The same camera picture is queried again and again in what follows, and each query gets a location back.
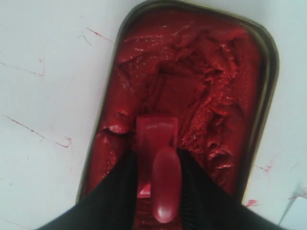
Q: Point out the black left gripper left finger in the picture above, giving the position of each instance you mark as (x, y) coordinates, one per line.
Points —
(110, 206)

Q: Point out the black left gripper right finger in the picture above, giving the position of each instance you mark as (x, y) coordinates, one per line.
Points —
(206, 206)

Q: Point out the red plastic stamp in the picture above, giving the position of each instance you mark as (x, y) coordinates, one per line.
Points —
(159, 169)

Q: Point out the red ink paste tin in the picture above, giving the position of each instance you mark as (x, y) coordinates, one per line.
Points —
(212, 70)

